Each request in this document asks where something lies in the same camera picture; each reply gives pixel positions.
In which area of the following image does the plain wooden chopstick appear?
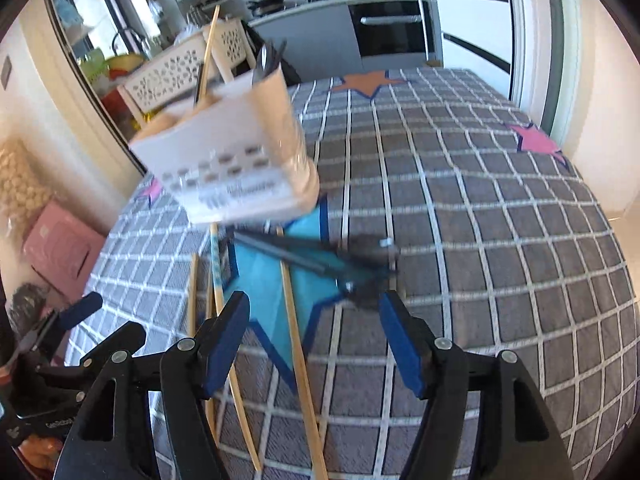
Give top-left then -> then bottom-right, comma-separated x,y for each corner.
186,252 -> 198,337
193,4 -> 220,106
275,226 -> 330,480

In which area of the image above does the dark metal spoon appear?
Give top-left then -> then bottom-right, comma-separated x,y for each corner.
228,229 -> 396,309
252,40 -> 288,86

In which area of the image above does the white utensil holder caddy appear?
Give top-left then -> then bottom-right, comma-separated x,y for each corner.
130,70 -> 320,224

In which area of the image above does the kitchen faucet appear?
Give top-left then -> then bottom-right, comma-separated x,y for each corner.
111,27 -> 149,60

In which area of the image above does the pink box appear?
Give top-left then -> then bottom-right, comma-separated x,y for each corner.
23,200 -> 105,302

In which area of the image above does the blue star patch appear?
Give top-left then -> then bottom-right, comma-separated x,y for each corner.
221,194 -> 396,391

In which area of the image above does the pink star patch left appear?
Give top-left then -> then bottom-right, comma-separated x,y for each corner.
138,178 -> 163,207

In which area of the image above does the pink star patch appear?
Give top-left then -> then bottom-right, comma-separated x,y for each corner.
138,178 -> 163,207
506,122 -> 568,168

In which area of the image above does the grey checked tablecloth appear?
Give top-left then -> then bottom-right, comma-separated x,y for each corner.
64,68 -> 639,479

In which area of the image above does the pink star patch right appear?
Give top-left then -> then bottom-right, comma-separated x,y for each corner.
506,122 -> 568,168

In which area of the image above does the orange star patch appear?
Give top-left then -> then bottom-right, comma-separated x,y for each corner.
331,70 -> 405,101

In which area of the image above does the black built-in oven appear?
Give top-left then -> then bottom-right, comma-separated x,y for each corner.
349,0 -> 436,58

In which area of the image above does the black wok on stove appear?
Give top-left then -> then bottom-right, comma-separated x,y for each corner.
246,0 -> 285,18

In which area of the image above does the white refrigerator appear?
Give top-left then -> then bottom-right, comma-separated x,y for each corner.
436,0 -> 521,100

